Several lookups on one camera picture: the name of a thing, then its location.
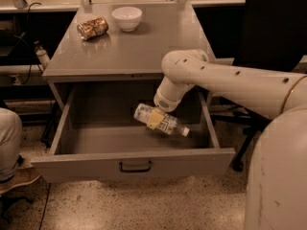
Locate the black office chair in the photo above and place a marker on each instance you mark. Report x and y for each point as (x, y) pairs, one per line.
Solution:
(265, 34)

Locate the clear plastic water bottle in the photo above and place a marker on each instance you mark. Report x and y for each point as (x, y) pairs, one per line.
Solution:
(169, 125)

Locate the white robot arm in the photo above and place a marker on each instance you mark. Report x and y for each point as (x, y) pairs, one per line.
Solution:
(277, 179)

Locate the grey drawer cabinet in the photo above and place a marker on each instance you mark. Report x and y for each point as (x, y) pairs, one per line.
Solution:
(164, 27)

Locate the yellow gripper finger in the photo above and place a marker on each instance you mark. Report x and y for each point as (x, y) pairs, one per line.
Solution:
(155, 118)

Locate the open grey top drawer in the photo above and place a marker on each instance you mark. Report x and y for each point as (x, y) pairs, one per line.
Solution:
(97, 131)

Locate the crushed gold can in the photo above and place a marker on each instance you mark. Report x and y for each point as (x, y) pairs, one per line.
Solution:
(92, 28)

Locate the black drawer handle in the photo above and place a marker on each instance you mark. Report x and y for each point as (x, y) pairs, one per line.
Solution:
(135, 168)

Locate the brown shoe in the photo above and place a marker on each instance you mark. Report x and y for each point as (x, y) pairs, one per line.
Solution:
(22, 177)

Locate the small bottle beside cabinet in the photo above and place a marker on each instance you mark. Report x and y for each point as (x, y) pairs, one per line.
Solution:
(42, 55)

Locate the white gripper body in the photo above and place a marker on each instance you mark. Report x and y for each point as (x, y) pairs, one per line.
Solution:
(165, 104)

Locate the person's leg in beige trousers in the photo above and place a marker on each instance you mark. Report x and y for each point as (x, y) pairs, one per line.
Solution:
(10, 139)

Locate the white ceramic bowl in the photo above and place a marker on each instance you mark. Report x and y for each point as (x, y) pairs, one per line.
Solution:
(127, 18)

